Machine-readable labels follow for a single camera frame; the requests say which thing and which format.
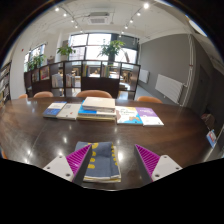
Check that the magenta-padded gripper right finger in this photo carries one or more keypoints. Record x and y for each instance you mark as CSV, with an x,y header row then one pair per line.
x,y
163,166

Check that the large black-framed window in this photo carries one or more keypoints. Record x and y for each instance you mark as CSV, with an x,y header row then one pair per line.
x,y
98,39

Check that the dark open shelf unit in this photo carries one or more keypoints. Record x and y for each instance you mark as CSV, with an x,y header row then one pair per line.
x,y
100,85

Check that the beige book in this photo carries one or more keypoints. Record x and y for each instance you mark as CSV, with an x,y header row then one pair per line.
x,y
99,103

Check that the large green potted plant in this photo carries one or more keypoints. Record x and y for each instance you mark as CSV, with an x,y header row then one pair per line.
x,y
111,48

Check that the side window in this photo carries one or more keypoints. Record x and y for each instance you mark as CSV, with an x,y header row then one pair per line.
x,y
33,51

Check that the grey-blue towel with yellow letters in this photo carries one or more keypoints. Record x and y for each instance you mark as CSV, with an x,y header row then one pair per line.
x,y
101,160

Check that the large white radiator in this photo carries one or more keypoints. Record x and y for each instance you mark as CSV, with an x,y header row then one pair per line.
x,y
168,87

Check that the blue printed card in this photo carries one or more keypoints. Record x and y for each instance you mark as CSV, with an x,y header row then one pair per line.
x,y
211,138

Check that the dark blue book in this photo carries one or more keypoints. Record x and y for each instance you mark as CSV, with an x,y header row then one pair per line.
x,y
53,110

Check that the ceiling spot lights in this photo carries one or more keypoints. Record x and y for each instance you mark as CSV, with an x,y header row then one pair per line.
x,y
146,5

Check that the ceiling air conditioner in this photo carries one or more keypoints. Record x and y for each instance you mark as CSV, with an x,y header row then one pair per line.
x,y
99,20

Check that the purple and white book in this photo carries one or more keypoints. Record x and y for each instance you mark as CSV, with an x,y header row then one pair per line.
x,y
148,115

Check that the white and cyan book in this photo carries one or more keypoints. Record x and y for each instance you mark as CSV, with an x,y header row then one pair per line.
x,y
128,116

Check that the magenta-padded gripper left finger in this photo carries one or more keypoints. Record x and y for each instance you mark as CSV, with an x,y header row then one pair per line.
x,y
61,166

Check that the bright blue book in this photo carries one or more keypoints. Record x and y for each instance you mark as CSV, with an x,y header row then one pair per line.
x,y
86,111

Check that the small white radiator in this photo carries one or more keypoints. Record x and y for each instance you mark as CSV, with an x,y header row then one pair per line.
x,y
144,76

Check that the wall bookshelf with books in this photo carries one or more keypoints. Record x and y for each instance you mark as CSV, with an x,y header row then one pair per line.
x,y
5,83

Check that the yellow-edged book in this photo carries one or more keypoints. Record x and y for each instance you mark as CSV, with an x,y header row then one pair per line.
x,y
96,118

